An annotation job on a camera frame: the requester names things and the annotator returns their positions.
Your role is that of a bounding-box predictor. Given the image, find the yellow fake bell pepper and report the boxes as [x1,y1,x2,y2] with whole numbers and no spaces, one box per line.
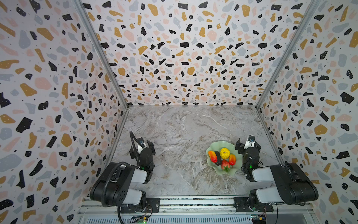
[220,147,231,160]

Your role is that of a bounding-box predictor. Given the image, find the aluminium corner post right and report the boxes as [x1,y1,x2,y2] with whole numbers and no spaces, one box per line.
[255,0,319,111]

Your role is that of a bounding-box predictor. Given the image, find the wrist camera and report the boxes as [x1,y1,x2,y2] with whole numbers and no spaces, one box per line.
[139,141,146,148]
[246,135,255,148]

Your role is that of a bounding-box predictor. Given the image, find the aluminium corner post left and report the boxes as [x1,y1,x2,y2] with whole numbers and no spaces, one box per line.
[72,0,128,111]

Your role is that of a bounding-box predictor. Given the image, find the red fake strawberry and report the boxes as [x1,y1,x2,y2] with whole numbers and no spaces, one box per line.
[221,160,230,172]

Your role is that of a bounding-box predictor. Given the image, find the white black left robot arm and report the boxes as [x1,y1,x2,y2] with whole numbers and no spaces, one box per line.
[89,141,156,211]

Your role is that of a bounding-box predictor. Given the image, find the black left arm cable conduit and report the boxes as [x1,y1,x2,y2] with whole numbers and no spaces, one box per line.
[101,131,143,224]

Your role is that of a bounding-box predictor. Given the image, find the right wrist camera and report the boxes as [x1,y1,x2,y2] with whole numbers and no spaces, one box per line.
[246,135,255,148]

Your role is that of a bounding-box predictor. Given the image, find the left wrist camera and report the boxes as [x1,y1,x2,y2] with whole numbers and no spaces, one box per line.
[139,141,146,148]

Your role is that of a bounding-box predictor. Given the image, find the light green wavy fruit bowl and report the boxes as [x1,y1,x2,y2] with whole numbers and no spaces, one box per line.
[206,141,242,176]

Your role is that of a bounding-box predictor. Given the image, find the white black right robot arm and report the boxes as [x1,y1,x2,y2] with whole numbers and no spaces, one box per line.
[235,135,319,211]

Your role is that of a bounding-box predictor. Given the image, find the dark fake avocado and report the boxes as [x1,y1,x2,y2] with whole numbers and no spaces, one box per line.
[215,151,222,166]

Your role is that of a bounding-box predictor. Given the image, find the aluminium corner post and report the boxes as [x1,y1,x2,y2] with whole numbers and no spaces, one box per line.
[255,0,319,111]
[72,0,128,111]

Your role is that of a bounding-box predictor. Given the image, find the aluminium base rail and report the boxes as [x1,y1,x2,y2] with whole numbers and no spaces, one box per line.
[76,195,319,224]

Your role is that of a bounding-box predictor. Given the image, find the red yellow fake mango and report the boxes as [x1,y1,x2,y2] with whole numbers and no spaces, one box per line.
[208,151,218,163]
[228,154,236,166]

